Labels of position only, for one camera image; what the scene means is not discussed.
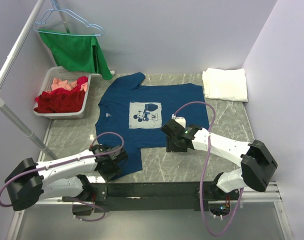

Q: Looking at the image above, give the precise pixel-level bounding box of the blue mickey t shirt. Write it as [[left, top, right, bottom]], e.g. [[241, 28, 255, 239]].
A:
[[95, 72, 209, 177]]

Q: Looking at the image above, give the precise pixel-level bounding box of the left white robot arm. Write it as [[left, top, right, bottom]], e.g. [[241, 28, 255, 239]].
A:
[[4, 145, 128, 211]]

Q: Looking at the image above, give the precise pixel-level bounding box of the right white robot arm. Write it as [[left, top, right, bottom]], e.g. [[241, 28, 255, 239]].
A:
[[161, 119, 278, 201]]

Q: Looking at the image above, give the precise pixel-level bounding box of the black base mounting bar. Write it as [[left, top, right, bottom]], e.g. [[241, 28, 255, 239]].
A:
[[61, 181, 244, 216]]

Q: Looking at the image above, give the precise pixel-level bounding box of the folded white t shirt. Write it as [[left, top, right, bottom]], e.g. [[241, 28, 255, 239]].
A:
[[202, 68, 249, 103]]

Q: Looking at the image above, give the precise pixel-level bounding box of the dark red garment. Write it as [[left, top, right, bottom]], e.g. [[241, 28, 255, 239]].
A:
[[34, 88, 86, 114]]

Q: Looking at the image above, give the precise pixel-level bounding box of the white plastic laundry basket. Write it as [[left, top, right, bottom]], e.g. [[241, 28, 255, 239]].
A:
[[33, 66, 91, 120]]

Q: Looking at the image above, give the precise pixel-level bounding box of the magenta garment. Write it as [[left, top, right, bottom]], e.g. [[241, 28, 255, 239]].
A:
[[76, 76, 89, 89]]

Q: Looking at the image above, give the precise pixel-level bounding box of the pink garment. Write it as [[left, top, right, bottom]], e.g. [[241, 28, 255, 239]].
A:
[[51, 78, 88, 92]]

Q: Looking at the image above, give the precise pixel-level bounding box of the green hanging cloth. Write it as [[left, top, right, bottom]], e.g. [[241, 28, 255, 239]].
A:
[[39, 29, 113, 80]]

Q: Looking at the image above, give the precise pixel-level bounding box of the white clothes rack pole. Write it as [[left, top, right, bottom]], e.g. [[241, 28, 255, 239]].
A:
[[0, 0, 70, 161]]

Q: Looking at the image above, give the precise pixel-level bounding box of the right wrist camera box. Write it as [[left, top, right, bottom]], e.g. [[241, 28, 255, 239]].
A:
[[171, 114, 187, 128]]

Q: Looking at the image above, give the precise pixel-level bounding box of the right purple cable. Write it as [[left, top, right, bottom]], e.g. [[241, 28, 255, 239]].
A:
[[172, 101, 244, 237]]

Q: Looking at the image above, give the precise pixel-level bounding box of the purple cable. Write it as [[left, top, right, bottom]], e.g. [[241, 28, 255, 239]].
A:
[[172, 101, 244, 237], [0, 131, 125, 223]]

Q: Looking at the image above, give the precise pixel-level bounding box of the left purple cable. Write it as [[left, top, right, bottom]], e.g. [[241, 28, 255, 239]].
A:
[[0, 131, 125, 223]]

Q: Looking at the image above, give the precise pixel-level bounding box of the aluminium rail frame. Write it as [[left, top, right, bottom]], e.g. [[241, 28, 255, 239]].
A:
[[7, 182, 294, 240]]

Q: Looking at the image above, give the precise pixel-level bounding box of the light blue wire hanger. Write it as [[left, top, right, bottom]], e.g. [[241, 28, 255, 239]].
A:
[[32, 0, 105, 37]]

